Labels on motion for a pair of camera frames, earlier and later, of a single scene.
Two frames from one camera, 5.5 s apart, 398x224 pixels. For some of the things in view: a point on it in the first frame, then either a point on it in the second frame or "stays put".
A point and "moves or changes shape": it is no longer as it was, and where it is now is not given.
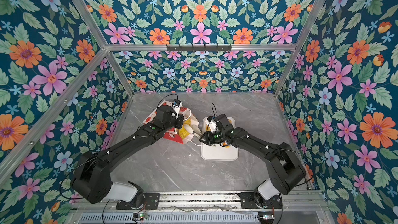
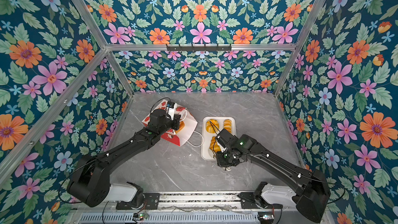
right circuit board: (266, 215) stays put
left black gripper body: (173, 122) stays put
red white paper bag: (173, 134) stays put
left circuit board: (140, 216) stays put
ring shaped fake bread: (183, 131) moves or changes shape
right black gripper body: (215, 137) to (225, 159)
